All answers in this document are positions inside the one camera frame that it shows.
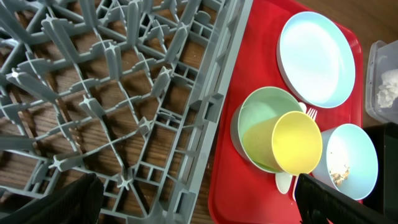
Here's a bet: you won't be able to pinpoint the yellow plastic cup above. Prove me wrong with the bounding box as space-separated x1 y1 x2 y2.
242 111 323 175

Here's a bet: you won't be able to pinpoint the rice and nut scraps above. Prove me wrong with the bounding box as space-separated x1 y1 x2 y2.
329 166 350 186

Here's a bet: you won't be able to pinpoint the light green bowl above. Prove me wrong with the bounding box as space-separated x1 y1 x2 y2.
230 86 303 174

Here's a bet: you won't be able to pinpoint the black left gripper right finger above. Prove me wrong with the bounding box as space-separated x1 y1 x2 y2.
295 174 395 224

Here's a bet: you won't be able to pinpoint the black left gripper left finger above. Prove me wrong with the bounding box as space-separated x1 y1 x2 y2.
1 173 104 224

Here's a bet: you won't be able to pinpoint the white plastic fork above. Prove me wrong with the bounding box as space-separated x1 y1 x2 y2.
292 102 318 201

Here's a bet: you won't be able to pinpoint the light blue bowl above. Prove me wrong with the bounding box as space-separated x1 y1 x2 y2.
312 123 378 200

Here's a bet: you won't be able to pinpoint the light blue plate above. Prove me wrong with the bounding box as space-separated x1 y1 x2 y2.
276 11 356 108

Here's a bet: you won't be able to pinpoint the black waste tray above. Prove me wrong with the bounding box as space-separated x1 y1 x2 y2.
363 123 397 221

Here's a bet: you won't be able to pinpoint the white plastic spoon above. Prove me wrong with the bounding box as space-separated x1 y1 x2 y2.
275 102 307 200

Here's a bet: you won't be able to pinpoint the white tissue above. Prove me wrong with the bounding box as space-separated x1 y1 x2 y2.
377 69 397 108

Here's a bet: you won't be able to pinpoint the clear plastic bin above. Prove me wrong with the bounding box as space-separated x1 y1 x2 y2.
365 40 397 123

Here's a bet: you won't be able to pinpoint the grey plastic dishwasher rack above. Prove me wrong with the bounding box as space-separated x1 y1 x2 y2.
1 0 252 223

